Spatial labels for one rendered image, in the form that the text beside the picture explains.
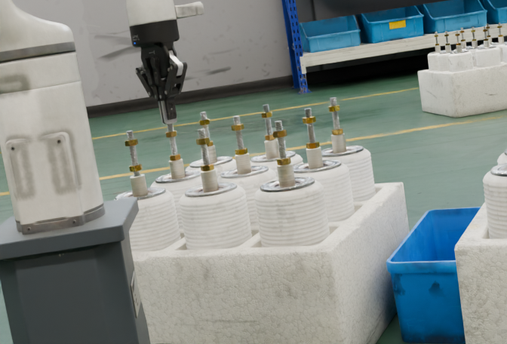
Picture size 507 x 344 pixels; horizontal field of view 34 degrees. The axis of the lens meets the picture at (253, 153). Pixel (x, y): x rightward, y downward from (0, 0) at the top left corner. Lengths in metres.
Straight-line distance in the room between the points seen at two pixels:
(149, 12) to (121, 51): 5.12
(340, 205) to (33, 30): 0.56
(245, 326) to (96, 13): 5.41
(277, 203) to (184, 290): 0.18
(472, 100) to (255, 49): 3.16
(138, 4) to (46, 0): 5.22
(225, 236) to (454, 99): 2.36
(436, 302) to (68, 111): 0.59
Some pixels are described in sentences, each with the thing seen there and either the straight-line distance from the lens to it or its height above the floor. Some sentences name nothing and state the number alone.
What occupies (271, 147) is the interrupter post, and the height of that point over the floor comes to 0.27.
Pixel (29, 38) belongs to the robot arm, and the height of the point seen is 0.49.
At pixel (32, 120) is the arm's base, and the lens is 0.85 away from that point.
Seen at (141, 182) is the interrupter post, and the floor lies 0.27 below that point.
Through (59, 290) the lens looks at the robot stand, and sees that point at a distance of 0.86.
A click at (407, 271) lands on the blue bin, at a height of 0.11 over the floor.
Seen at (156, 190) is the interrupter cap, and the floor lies 0.25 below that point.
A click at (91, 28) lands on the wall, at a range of 6.45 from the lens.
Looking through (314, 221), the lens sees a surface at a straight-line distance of 1.12.
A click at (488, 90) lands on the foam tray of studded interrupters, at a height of 0.09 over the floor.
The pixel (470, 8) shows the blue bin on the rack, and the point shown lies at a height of 0.38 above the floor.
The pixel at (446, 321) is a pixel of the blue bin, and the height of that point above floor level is 0.03.
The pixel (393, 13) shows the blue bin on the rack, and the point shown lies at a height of 0.43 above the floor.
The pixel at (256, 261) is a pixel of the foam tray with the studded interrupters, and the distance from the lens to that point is 1.11.
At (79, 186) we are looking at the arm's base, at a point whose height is 0.34.
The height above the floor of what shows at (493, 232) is 0.18.
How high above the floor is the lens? 0.47
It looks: 8 degrees down
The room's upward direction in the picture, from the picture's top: 9 degrees counter-clockwise
